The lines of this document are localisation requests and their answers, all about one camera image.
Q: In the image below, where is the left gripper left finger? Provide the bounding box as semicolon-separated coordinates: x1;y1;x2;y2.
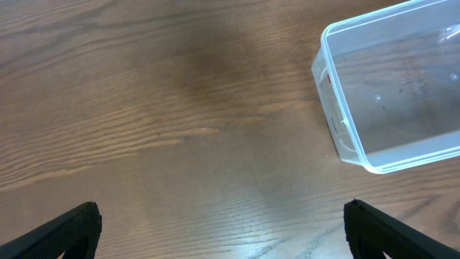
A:
1;201;102;259

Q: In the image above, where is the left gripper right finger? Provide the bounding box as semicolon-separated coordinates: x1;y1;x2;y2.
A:
344;199;459;259

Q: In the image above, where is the clear plastic container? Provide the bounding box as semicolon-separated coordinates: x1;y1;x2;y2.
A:
311;0;459;174

